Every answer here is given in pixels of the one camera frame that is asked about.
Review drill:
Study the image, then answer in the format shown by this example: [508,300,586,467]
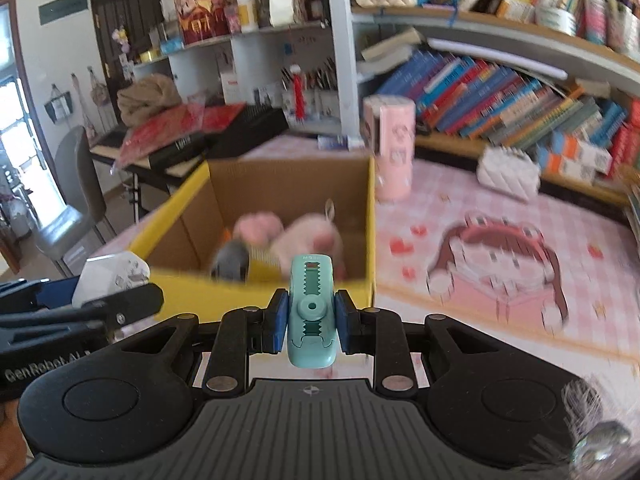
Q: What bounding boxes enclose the white jar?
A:
[235,0,259,33]

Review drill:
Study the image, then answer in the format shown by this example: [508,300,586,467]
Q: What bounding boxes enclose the red printed gift box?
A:
[172,0,232,46]

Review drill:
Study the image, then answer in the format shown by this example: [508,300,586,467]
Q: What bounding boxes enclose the yellow printed tape roll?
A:
[210,239,282,282]

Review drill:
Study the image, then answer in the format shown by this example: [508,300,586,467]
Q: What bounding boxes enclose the white cup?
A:
[535,5,578,37]

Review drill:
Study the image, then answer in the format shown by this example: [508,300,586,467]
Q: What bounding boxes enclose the grey chair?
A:
[32,125,118,278]

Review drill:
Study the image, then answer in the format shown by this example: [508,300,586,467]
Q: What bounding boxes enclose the white shelf unit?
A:
[132,0,367,147]

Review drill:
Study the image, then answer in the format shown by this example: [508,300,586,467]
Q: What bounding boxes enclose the teal correction tape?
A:
[286,254,338,368]

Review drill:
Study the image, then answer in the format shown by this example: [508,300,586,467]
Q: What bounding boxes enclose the dark wooden door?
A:
[87,0,163,131]

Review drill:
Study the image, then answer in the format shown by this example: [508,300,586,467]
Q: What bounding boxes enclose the hanging tote bag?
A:
[44,85,76,123]

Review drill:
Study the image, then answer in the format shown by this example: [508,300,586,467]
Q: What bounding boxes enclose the red cloth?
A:
[117,104,246,167]

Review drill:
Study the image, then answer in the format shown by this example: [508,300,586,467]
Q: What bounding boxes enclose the red white tube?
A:
[291,64,307,121]

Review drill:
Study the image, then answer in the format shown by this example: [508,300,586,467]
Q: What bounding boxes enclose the black side table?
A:
[90,127,211,216]

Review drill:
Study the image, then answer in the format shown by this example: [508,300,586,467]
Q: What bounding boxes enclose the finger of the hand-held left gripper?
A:
[0,280,76,313]
[82,284,164,333]

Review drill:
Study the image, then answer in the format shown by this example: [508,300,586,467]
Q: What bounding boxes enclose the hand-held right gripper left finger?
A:
[107,287,291,398]

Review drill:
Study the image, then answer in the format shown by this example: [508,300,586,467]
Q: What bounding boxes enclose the yellow cardboard box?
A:
[127,155,377,311]

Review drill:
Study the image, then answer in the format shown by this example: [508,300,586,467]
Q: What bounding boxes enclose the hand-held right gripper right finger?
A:
[334,287,526,397]

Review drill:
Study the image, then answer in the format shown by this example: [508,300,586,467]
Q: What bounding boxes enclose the pink plush pendant toy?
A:
[272,199,347,281]

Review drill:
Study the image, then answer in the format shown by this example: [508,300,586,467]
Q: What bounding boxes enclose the orange white book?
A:
[536,145,571,176]
[565,136,614,176]

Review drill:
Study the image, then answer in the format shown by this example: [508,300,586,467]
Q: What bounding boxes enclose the black box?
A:
[207,105,290,160]

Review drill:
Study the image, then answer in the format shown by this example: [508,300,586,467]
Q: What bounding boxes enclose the white quilted pearl-handle bag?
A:
[476,146,542,203]

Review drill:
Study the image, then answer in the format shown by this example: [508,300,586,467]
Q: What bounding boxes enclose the fluffy bead charm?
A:
[560,380,633,476]

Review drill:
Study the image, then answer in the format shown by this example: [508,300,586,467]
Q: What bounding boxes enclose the beige knit cloth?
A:
[117,74,182,128]

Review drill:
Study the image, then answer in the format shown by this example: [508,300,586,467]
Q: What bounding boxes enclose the pink sticker tumbler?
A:
[362,95,417,203]

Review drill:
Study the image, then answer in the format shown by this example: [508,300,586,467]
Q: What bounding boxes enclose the row of colourful books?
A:
[417,52,640,181]

